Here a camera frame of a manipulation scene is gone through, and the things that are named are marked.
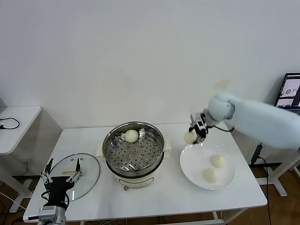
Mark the white steamed baozi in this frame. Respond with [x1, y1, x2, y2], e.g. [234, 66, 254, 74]
[210, 154, 226, 168]
[184, 131, 197, 145]
[124, 129, 139, 143]
[203, 168, 220, 183]

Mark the black hanging power adapter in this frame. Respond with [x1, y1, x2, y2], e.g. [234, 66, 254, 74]
[251, 142, 263, 165]

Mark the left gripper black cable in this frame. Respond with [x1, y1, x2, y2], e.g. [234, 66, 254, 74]
[41, 191, 70, 209]

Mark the white floor cable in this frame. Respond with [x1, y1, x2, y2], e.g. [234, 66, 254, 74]
[0, 192, 27, 211]

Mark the cream electric cooker base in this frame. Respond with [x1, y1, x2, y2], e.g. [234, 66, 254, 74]
[105, 150, 173, 192]

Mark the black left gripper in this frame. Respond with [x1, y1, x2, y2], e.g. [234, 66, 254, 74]
[40, 158, 83, 204]

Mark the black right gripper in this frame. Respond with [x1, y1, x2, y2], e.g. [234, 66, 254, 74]
[188, 112, 211, 144]

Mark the white table underframe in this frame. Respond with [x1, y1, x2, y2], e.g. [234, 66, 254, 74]
[50, 209, 247, 225]

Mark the white round plate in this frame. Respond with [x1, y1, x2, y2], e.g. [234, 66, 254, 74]
[180, 142, 236, 191]

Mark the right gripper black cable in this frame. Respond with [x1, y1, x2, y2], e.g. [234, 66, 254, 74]
[212, 124, 235, 132]

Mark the thin black looped cable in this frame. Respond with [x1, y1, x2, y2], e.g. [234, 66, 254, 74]
[0, 116, 21, 130]

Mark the round glass pot lid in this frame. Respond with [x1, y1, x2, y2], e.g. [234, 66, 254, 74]
[48, 153, 101, 202]

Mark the stainless steel steamer basket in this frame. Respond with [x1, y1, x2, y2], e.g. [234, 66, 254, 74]
[95, 121, 173, 173]

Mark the black adapter cable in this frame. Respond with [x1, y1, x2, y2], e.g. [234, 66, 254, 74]
[256, 156, 274, 225]

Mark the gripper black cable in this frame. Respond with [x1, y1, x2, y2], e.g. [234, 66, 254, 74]
[212, 124, 235, 132]
[41, 191, 70, 209]

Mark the grey open laptop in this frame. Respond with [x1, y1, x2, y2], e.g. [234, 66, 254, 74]
[274, 73, 300, 115]

